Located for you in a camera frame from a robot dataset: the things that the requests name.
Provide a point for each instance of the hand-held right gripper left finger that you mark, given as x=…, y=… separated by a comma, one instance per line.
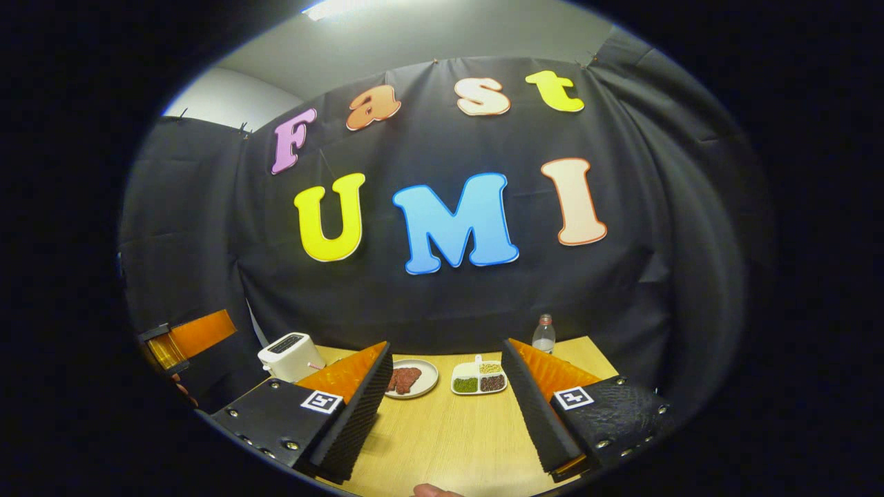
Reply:
x=359, y=421

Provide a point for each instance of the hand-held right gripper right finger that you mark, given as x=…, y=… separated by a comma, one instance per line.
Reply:
x=539, y=414

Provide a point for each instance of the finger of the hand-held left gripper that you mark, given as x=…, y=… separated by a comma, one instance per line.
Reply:
x=204, y=333

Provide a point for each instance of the red meat slice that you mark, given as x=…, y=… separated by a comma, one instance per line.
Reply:
x=406, y=379

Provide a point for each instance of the white divided dish with beans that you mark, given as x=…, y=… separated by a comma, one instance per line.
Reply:
x=476, y=383

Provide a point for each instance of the clear plastic water bottle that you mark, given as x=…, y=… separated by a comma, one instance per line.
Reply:
x=543, y=338

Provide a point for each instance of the white round plate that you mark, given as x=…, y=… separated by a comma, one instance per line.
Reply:
x=428, y=376

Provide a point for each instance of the white toaster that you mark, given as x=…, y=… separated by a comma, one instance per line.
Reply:
x=286, y=355

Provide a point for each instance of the ceiling light panel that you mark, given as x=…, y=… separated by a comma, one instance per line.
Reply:
x=342, y=8

